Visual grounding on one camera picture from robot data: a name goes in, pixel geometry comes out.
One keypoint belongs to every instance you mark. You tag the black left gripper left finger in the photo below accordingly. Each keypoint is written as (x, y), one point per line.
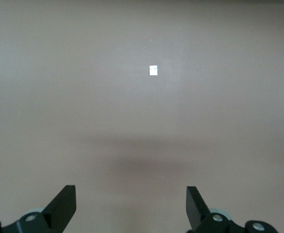
(62, 208)

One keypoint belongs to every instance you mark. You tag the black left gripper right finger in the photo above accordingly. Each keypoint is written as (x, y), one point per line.
(197, 211)

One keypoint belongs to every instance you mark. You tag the small square tape mark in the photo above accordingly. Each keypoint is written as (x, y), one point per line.
(153, 70)

